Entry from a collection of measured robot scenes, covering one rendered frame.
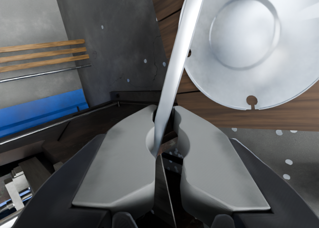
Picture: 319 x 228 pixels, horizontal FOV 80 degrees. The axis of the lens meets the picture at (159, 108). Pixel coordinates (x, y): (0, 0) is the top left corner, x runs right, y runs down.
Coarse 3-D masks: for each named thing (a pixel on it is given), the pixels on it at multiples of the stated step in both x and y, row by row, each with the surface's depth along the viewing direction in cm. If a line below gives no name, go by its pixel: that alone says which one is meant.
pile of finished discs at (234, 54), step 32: (224, 0) 36; (256, 0) 32; (288, 0) 29; (224, 32) 37; (256, 32) 33; (288, 32) 30; (192, 64) 45; (224, 64) 39; (256, 64) 35; (288, 64) 32; (224, 96) 42; (256, 96) 37; (288, 96) 33
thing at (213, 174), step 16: (176, 112) 12; (176, 128) 12; (192, 128) 10; (208, 128) 10; (192, 144) 9; (208, 144) 9; (224, 144) 9; (192, 160) 8; (208, 160) 8; (224, 160) 8; (240, 160) 8; (192, 176) 7; (208, 176) 7; (224, 176) 7; (240, 176) 7; (192, 192) 7; (208, 192) 7; (224, 192) 7; (240, 192) 7; (256, 192) 7; (192, 208) 7; (208, 208) 7; (224, 208) 6; (240, 208) 6; (256, 208) 6; (208, 224) 7
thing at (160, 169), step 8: (160, 160) 74; (160, 168) 76; (160, 176) 78; (160, 184) 80; (160, 192) 82; (168, 192) 78; (160, 200) 84; (168, 200) 80; (152, 208) 92; (160, 208) 86; (168, 208) 82; (160, 216) 89; (168, 216) 84
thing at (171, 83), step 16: (192, 0) 9; (192, 16) 9; (192, 32) 9; (176, 48) 9; (176, 64) 10; (176, 80) 10; (160, 96) 11; (160, 112) 11; (160, 128) 12; (160, 144) 13
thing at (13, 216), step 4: (16, 212) 49; (8, 216) 48; (12, 216) 48; (16, 216) 48; (0, 220) 47; (4, 220) 47; (8, 220) 47; (12, 220) 48; (0, 224) 46; (4, 224) 47; (8, 224) 47; (12, 224) 48
